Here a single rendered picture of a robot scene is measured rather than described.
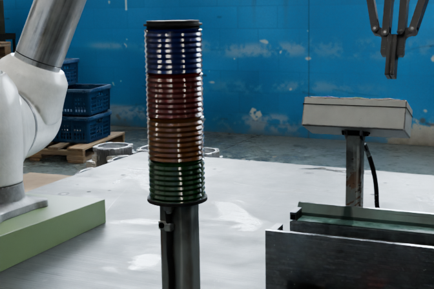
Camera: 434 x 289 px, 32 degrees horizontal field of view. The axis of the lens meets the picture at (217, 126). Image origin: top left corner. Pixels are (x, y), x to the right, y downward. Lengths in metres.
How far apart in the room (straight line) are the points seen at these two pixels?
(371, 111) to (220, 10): 5.97
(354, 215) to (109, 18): 6.77
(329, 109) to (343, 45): 5.50
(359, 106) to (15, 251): 0.63
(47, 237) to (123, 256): 0.15
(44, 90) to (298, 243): 0.74
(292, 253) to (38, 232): 0.53
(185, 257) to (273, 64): 6.21
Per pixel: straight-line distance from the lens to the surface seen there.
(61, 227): 1.44
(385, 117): 1.24
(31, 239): 1.37
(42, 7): 1.58
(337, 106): 1.26
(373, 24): 1.31
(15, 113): 1.44
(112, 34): 7.78
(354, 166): 1.28
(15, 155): 1.44
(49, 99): 1.58
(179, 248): 0.81
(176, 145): 0.76
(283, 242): 1.02
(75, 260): 1.34
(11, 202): 1.44
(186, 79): 0.76
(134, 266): 1.30
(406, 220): 1.12
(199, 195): 0.79
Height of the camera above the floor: 1.24
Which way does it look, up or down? 9 degrees down
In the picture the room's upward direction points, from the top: 1 degrees counter-clockwise
